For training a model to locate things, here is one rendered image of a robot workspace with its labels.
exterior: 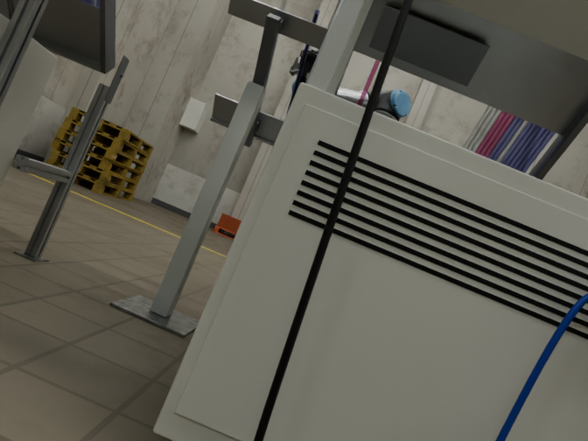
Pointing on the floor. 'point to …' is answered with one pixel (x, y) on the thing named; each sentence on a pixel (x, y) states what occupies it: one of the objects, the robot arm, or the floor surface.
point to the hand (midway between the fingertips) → (298, 77)
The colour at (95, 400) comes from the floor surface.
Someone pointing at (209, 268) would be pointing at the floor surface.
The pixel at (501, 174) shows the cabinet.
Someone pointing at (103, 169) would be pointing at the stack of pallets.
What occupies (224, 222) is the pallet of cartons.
